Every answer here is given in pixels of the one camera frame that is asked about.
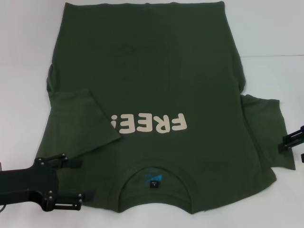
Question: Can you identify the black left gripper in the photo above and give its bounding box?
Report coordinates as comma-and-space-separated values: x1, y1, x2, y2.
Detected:
0, 153, 95, 212

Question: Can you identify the dark green FREE t-shirt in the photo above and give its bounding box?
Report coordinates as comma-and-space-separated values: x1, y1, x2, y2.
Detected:
32, 1, 296, 213

